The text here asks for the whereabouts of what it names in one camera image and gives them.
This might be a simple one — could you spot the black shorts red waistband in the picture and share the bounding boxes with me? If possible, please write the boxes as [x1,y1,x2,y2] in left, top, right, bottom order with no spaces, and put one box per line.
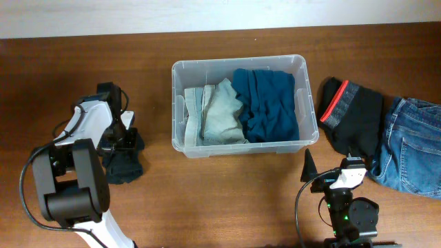
[317,77,384,158]

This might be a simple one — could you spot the dark blue garment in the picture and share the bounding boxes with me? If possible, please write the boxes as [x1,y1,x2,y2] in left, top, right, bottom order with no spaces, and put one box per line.
[232,68,300,143]

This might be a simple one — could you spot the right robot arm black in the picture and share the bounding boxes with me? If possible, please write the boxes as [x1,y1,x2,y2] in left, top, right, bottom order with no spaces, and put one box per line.
[294,149,402,248]

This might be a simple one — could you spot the light grey-blue jeans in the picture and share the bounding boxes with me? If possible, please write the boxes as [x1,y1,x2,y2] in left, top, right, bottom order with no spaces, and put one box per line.
[184,78,248,147]

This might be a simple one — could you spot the clear plastic storage bin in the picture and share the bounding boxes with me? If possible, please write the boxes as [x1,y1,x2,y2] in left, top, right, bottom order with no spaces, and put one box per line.
[172,54,319,158]

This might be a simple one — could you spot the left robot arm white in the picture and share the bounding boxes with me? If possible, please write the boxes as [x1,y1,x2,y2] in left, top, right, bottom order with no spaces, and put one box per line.
[26,82,137,247]

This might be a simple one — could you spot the black garment with white logo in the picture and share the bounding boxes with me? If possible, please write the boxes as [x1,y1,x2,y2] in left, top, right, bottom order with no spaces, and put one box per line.
[102,134,145,185]

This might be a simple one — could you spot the blue denim jeans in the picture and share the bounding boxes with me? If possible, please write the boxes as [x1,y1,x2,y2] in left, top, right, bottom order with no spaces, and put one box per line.
[369,97,440,199]

